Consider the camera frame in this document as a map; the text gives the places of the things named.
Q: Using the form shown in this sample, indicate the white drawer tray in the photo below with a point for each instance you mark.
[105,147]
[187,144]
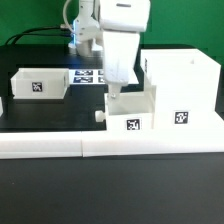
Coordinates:
[40,83]
[129,111]

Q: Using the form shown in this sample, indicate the white rear drawer tray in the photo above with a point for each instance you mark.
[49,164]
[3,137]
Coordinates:
[40,83]

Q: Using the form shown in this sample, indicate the white front barrier rail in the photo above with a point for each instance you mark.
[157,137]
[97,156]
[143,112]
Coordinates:
[106,143]

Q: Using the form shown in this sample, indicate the white drawer cabinet box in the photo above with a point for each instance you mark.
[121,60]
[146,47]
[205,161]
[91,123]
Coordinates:
[183,84]

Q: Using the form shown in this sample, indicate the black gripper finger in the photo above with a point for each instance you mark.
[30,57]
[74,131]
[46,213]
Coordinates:
[114,91]

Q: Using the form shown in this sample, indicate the white front drawer tray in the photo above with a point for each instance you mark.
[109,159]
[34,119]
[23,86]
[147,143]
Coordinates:
[129,111]

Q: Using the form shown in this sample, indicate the white marker sheet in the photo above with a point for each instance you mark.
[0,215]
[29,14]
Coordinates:
[86,77]

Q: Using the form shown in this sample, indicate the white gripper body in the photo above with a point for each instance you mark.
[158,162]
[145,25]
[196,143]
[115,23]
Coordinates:
[121,22]

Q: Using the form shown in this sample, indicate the white left edge block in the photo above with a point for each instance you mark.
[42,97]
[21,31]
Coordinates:
[1,107]

